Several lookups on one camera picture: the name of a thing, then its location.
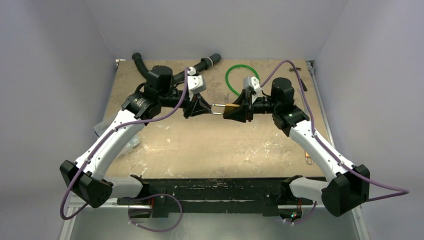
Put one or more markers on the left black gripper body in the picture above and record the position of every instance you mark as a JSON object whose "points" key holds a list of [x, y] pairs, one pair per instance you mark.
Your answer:
{"points": [[175, 97]]}

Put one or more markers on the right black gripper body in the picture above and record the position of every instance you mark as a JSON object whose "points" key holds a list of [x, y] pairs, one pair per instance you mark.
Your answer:
{"points": [[248, 108]]}

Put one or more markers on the large brass padlock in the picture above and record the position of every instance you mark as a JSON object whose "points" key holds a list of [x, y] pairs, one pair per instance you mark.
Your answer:
{"points": [[227, 108]]}

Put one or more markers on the cable lock keys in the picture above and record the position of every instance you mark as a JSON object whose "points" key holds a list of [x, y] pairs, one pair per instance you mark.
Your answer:
{"points": [[227, 99]]}

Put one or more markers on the green cable lock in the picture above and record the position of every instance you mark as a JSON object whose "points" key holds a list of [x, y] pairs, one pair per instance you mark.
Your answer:
{"points": [[233, 80]]}

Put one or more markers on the small brass padlock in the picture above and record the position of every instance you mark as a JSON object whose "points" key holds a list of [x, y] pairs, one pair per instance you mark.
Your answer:
{"points": [[308, 159]]}

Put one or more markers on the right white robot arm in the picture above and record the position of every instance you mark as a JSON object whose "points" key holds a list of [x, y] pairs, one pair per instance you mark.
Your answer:
{"points": [[346, 185]]}

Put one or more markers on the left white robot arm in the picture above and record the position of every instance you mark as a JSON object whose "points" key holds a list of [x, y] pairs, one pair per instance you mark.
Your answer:
{"points": [[154, 100]]}

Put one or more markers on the clear plastic box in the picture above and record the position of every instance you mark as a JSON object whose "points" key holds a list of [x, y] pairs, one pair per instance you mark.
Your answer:
{"points": [[102, 126]]}

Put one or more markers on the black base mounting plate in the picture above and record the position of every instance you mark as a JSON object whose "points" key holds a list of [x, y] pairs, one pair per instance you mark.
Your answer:
{"points": [[261, 195]]}

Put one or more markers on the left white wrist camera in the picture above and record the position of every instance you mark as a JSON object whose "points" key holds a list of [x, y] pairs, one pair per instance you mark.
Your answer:
{"points": [[196, 84]]}

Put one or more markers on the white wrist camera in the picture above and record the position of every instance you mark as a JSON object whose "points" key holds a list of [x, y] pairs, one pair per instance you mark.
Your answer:
{"points": [[196, 84], [252, 88]]}

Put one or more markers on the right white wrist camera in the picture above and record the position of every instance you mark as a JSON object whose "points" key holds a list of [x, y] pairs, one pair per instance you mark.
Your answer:
{"points": [[252, 88]]}

